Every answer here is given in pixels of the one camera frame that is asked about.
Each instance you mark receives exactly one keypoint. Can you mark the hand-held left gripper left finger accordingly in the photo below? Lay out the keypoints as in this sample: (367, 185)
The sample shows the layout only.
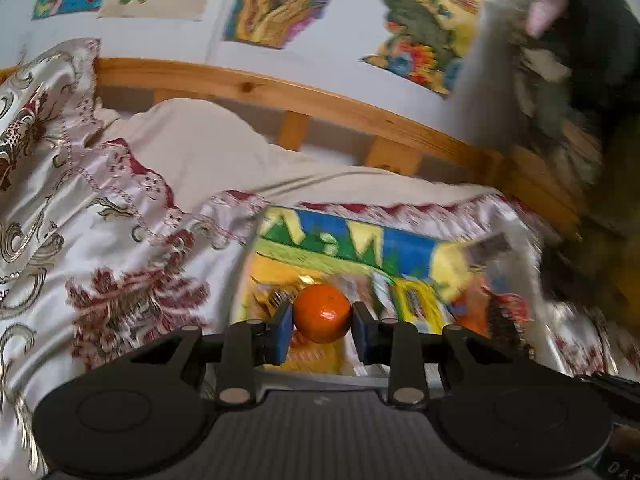
(282, 335)

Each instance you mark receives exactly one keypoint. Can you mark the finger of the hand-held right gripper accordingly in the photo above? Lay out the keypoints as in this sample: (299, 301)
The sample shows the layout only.
(612, 390)

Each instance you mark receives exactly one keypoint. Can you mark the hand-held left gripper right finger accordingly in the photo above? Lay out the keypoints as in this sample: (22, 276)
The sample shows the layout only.
(364, 335)

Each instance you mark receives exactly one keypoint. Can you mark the yellow snack packet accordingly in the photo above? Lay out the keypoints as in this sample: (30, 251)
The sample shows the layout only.
(310, 357)

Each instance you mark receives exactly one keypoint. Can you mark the orange tangerine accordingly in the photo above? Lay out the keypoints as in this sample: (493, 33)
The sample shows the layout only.
(322, 312)

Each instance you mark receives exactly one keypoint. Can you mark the grey tray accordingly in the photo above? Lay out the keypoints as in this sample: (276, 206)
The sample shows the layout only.
(554, 345)

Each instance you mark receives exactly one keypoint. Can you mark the orange snack packet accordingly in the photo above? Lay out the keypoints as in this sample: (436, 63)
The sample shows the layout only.
(470, 312)

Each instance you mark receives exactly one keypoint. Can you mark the brown coat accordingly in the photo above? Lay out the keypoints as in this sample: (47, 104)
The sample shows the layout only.
(620, 220)

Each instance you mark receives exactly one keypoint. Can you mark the cream pillow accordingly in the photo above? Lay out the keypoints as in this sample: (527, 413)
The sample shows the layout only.
(210, 160)

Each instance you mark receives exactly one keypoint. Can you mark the black jacket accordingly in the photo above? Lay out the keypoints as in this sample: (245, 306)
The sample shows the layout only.
(600, 25)

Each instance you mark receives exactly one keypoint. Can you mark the pink cloth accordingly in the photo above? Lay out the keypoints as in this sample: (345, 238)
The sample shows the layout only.
(545, 12)

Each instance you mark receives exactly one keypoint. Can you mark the wooden bed frame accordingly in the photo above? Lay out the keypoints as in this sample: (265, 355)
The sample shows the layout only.
(210, 80)

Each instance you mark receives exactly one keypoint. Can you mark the landscape wall poster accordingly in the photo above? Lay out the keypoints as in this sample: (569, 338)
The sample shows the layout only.
(430, 35)

